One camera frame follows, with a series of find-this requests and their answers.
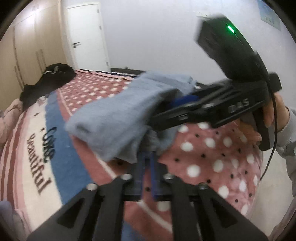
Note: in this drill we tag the black clothes pile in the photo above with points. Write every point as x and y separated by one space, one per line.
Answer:
54 77

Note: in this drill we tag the grey-blue fleece pants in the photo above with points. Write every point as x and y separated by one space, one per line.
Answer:
131 115

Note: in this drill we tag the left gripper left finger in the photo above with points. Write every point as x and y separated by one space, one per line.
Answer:
96 212

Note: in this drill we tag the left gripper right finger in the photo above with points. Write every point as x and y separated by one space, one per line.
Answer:
197 211

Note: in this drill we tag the grey star-print sleeve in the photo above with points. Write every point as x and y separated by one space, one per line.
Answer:
286 144

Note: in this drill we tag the beige wooden wardrobe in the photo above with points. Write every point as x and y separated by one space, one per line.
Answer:
31 43

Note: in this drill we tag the pink ribbed duvet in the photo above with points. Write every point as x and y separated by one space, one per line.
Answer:
9 119

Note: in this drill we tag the blue wall poster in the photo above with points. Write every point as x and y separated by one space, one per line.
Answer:
268 15

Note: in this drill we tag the person's right hand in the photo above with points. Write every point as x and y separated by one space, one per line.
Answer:
283 116

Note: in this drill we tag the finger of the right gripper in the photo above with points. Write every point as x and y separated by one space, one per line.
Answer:
177 116
184 100

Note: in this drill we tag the black tracker camera box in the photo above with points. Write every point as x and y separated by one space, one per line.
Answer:
224 43

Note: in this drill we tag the striped dotted bed blanket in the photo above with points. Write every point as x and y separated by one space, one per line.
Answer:
43 166

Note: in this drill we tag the white bedroom door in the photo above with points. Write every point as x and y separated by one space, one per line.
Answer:
87 40

